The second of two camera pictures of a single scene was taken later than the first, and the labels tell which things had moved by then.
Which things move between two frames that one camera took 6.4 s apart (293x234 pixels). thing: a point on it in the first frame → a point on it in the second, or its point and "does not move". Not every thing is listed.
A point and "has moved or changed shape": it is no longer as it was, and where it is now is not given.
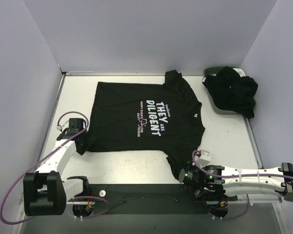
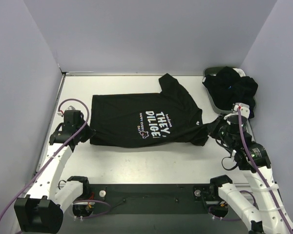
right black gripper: x=188 y=175 → x=215 y=127
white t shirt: x=240 y=72 does not move
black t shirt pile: x=230 y=91 does not move
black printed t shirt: x=163 y=117 has moved or changed shape
